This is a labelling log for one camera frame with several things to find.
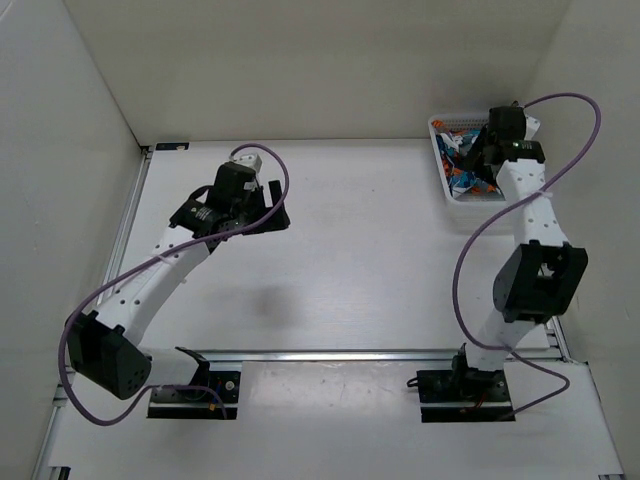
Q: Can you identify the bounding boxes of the white plastic mesh basket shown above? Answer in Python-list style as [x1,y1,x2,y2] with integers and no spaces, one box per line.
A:
[428,111,507,233]

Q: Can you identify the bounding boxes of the colourful patterned shorts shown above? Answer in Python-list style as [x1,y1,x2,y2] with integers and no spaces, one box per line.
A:
[435,129,501,200]

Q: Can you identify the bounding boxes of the aluminium table edge rail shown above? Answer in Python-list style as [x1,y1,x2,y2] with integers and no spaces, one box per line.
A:
[197,349,457,363]

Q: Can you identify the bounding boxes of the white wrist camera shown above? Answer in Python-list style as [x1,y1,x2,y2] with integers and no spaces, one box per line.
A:
[524,113,541,141]
[229,153,263,175]

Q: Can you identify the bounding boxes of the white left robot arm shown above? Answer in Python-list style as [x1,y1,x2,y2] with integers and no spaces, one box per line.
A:
[67,153,290,400]

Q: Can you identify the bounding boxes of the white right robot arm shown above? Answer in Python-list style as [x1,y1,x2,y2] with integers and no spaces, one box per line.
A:
[449,106,588,400]

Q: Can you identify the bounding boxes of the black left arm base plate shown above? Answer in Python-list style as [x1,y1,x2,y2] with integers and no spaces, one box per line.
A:
[147,362,242,421]

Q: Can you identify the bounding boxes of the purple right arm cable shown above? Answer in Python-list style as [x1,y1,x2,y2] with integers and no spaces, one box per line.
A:
[452,92,603,417]

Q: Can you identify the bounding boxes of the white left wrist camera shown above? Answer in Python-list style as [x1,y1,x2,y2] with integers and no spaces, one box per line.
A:
[229,153,263,175]

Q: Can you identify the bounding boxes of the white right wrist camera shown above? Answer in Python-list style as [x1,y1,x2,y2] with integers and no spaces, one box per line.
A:
[524,113,541,141]

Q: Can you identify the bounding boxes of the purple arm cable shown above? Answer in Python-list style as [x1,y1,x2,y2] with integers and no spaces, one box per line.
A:
[58,143,292,426]
[452,92,603,417]

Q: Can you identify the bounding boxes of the dark label sticker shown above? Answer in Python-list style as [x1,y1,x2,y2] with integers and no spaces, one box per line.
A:
[155,142,190,151]

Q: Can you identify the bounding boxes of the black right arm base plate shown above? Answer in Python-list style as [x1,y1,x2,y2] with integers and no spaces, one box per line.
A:
[406,370,516,424]

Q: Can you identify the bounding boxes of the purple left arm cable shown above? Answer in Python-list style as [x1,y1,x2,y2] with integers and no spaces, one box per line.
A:
[58,143,292,426]

